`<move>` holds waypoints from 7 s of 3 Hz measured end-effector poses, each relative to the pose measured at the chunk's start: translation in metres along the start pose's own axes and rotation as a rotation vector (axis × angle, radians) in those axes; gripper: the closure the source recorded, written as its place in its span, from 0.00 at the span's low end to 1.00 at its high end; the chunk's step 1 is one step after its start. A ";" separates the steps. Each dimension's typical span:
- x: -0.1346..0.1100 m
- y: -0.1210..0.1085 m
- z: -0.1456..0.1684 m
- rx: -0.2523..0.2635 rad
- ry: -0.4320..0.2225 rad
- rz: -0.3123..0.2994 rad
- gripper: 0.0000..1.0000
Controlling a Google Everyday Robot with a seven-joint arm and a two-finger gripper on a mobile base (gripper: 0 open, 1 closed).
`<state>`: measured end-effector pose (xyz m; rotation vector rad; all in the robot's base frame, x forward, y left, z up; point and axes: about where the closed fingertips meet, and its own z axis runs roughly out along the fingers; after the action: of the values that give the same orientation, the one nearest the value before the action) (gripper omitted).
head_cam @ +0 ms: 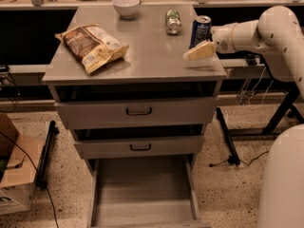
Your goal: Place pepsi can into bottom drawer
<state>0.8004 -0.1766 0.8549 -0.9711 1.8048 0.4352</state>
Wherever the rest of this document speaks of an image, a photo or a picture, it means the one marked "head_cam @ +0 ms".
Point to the brown chip bag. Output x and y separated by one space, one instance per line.
92 46

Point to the top drawer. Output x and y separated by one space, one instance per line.
132 113

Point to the blue pepsi can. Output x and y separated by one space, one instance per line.
201 30

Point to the middle drawer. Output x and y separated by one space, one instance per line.
124 148

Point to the black power adapter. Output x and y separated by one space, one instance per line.
251 59

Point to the open bottom drawer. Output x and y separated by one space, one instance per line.
144 192

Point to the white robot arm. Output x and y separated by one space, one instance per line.
277 30

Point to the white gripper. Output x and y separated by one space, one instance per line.
222 37

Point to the cardboard box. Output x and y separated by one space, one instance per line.
20 155

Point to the green soda can lying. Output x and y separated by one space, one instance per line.
172 22

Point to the grey drawer cabinet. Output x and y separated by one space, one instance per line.
153 68

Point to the white bowl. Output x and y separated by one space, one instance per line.
126 8

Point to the black bar left floor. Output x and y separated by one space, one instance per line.
53 130

